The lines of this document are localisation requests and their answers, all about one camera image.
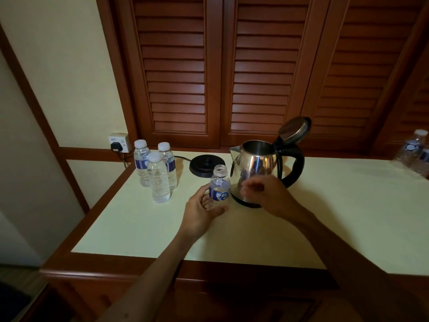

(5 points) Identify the person's right hand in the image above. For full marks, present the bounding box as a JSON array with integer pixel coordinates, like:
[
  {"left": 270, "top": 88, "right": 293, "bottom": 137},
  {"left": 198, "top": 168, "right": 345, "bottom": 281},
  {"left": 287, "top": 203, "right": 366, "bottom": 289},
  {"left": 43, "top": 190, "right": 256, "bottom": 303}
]
[{"left": 240, "top": 175, "right": 309, "bottom": 222}]

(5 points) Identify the person's left hand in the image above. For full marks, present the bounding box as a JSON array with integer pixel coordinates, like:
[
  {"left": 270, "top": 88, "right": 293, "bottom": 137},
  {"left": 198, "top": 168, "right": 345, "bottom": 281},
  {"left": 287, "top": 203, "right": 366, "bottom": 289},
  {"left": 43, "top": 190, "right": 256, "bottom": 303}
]
[{"left": 179, "top": 183, "right": 229, "bottom": 244}]

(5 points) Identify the clear water bottle blue label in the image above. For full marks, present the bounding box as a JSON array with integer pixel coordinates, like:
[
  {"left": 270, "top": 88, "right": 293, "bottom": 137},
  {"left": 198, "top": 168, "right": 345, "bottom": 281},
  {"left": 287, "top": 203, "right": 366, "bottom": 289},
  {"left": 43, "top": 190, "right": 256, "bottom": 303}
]
[
  {"left": 208, "top": 164, "right": 231, "bottom": 210},
  {"left": 157, "top": 142, "right": 178, "bottom": 191},
  {"left": 394, "top": 129, "right": 429, "bottom": 166},
  {"left": 410, "top": 147, "right": 429, "bottom": 178},
  {"left": 133, "top": 139, "right": 151, "bottom": 187}
]

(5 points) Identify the steel electric kettle black handle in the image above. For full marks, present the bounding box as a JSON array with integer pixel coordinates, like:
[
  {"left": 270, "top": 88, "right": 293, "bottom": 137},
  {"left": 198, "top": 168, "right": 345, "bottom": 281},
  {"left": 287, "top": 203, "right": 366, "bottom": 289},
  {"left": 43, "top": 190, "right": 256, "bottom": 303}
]
[{"left": 229, "top": 116, "right": 312, "bottom": 209}]

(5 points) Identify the clear unlabeled water bottle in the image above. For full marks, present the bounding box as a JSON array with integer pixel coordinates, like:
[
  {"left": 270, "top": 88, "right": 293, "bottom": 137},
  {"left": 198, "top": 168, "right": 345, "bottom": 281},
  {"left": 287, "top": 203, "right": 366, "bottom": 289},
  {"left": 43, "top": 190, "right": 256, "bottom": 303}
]
[{"left": 147, "top": 152, "right": 171, "bottom": 204}]

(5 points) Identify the person's left forearm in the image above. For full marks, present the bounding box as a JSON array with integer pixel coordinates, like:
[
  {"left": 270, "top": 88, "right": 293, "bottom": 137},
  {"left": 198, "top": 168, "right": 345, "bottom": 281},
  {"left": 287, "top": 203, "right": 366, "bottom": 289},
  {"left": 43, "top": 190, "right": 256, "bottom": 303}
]
[{"left": 97, "top": 231, "right": 198, "bottom": 322}]

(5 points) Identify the person's right forearm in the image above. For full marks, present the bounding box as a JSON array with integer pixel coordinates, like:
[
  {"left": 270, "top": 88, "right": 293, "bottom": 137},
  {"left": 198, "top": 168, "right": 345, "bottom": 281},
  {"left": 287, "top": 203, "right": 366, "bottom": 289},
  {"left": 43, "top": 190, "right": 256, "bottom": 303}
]
[{"left": 296, "top": 206, "right": 429, "bottom": 322}]

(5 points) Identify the black round kettle base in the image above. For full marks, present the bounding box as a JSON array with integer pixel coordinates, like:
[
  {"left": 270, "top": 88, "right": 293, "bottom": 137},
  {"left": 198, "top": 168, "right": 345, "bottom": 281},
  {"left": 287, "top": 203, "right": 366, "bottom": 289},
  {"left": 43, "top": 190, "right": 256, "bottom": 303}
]
[{"left": 189, "top": 154, "right": 226, "bottom": 178}]

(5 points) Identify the wooden cabinet cream top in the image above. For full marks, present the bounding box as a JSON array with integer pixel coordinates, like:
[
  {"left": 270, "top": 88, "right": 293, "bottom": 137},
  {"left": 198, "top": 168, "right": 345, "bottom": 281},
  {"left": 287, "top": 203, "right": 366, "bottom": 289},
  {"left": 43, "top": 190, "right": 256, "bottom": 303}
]
[{"left": 39, "top": 150, "right": 429, "bottom": 322}]

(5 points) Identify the brown louvered wooden shutter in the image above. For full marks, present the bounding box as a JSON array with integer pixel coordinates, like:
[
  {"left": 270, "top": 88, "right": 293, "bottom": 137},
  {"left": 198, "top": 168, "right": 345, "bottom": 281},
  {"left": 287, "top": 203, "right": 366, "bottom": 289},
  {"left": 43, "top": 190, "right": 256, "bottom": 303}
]
[
  {"left": 221, "top": 0, "right": 332, "bottom": 146},
  {"left": 372, "top": 40, "right": 429, "bottom": 157},
  {"left": 300, "top": 0, "right": 429, "bottom": 153},
  {"left": 112, "top": 0, "right": 223, "bottom": 148}
]

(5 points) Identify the white wall socket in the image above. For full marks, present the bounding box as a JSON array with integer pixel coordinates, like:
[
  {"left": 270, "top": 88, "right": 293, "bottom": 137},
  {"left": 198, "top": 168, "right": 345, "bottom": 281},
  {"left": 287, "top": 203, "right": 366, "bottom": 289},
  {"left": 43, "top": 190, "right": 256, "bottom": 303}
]
[{"left": 108, "top": 133, "right": 131, "bottom": 154}]

